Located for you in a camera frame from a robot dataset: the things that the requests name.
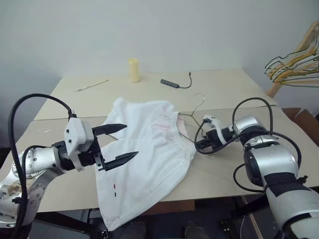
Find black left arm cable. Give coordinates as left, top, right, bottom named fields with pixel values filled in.
left=8, top=93, right=77, bottom=228

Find pale yellow canister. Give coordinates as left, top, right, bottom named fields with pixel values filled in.
left=127, top=58, right=141, bottom=84

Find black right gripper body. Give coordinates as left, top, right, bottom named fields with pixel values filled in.
left=205, top=129, right=222, bottom=149

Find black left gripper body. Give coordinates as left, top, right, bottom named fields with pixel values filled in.
left=78, top=135, right=111, bottom=172

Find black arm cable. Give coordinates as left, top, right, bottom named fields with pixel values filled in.
left=194, top=97, right=304, bottom=193
left=8, top=93, right=77, bottom=228

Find brown cardboard box with flaps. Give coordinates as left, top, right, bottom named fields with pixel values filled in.
left=281, top=107, right=319, bottom=148

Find flat brown cardboard box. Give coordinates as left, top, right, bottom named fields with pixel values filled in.
left=146, top=199, right=195, bottom=215

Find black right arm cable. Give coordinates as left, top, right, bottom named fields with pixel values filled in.
left=194, top=97, right=304, bottom=193

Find hangers on wooden rack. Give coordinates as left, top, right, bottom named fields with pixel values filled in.
left=266, top=21, right=319, bottom=98

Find dark rounded shape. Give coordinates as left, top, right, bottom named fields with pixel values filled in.
left=183, top=220, right=207, bottom=239
left=124, top=220, right=147, bottom=239

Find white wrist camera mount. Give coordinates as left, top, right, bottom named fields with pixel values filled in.
left=202, top=114, right=226, bottom=145
left=63, top=117, right=96, bottom=173

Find thin wooden stick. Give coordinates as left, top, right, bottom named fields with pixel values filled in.
left=75, top=79, right=109, bottom=93

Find white cloth shorts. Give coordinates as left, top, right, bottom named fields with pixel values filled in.
left=95, top=97, right=196, bottom=231

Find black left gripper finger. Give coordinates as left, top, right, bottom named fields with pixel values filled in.
left=91, top=123, right=128, bottom=137
left=103, top=151, right=139, bottom=172

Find olive wire hanger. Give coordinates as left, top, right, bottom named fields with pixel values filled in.
left=177, top=92, right=215, bottom=159

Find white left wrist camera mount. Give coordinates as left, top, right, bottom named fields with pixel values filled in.
left=63, top=117, right=96, bottom=173

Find black metal table frame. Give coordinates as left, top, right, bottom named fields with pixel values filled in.
left=34, top=195, right=269, bottom=239

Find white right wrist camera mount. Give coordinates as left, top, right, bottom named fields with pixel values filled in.
left=202, top=114, right=226, bottom=145

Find grey usb hub with cable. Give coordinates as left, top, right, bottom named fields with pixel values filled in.
left=159, top=72, right=193, bottom=89

